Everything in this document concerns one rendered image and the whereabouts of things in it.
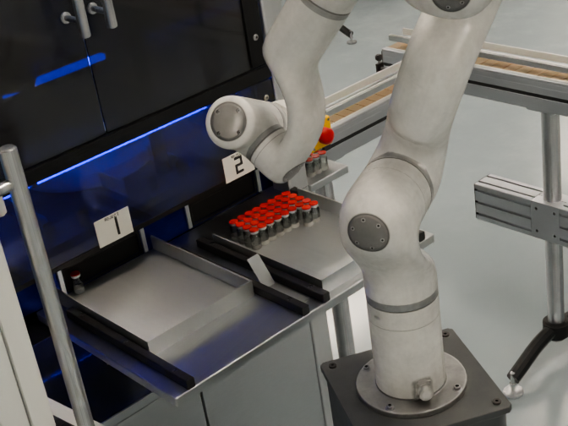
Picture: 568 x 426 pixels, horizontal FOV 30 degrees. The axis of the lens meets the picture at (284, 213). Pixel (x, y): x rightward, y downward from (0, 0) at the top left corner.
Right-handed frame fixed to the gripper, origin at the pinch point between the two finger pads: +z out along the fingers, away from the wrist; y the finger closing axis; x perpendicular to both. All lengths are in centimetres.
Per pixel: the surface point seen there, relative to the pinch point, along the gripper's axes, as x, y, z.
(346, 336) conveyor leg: -13, -57, 104
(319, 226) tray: -4.0, -21.1, 39.1
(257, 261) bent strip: -3.1, -29.3, 16.4
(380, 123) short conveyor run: 11, -1, 91
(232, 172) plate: 18.1, -22.5, 33.8
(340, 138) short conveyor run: 15, -9, 78
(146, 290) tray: 12, -48, 13
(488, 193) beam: -17, -4, 133
